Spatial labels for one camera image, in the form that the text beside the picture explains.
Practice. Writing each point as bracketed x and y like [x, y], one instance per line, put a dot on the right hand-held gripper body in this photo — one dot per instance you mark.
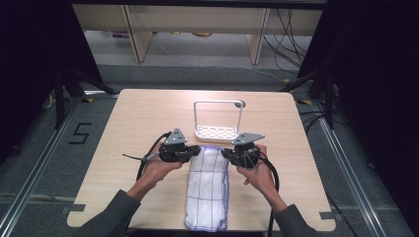
[245, 149]

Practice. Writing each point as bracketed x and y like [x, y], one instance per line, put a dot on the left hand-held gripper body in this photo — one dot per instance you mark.
[173, 148]

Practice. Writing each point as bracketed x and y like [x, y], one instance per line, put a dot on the white towel rack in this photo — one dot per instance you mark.
[215, 133]

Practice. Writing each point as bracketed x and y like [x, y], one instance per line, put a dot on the white cloth with blue lines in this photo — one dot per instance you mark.
[207, 191]

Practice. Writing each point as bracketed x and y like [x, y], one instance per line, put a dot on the person's left hand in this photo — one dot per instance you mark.
[156, 173]

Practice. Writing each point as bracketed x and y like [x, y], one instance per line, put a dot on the person's right hand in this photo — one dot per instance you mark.
[260, 177]

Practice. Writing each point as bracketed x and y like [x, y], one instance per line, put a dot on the grey round table grommet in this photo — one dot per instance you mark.
[239, 104]

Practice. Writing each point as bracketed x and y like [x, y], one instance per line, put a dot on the yellow tape piece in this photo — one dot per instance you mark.
[87, 100]
[304, 102]

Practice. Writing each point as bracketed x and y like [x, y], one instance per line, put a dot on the black metal stand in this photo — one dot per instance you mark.
[327, 98]
[61, 98]

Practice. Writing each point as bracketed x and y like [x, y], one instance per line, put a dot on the grey tape strip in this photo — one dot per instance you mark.
[327, 216]
[75, 208]

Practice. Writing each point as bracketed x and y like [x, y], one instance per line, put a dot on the light wooden desk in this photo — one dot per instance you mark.
[197, 19]

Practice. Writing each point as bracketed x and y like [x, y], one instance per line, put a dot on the black curtain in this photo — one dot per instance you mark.
[378, 82]
[29, 65]

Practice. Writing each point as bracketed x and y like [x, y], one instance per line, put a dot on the aluminium floor rail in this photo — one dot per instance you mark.
[36, 171]
[346, 168]

